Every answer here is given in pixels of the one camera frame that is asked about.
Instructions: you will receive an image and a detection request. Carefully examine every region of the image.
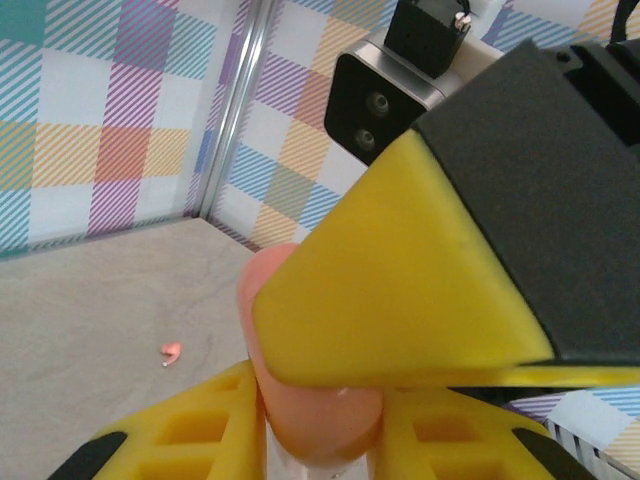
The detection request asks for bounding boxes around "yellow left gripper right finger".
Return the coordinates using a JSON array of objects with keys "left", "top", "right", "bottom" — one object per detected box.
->
[{"left": 377, "top": 384, "right": 609, "bottom": 480}]

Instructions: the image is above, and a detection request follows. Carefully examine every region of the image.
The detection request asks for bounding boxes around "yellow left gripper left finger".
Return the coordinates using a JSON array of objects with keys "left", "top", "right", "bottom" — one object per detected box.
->
[{"left": 47, "top": 360, "right": 262, "bottom": 480}]

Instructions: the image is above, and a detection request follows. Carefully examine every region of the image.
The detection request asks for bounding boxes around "pink wireless earbud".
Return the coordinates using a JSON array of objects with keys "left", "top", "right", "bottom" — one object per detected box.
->
[{"left": 158, "top": 340, "right": 184, "bottom": 370}]

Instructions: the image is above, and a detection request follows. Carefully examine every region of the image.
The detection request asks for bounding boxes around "pink earbud charging case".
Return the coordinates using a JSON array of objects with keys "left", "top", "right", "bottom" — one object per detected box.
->
[{"left": 236, "top": 243, "right": 387, "bottom": 466}]

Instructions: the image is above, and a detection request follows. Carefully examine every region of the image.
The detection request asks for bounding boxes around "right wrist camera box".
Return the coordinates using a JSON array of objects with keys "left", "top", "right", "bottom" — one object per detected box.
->
[{"left": 323, "top": 0, "right": 504, "bottom": 166}]

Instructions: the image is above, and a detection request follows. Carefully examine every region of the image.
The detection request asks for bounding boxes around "aluminium frame post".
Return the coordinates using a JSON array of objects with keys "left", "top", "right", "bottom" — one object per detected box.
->
[{"left": 182, "top": 0, "right": 281, "bottom": 221}]

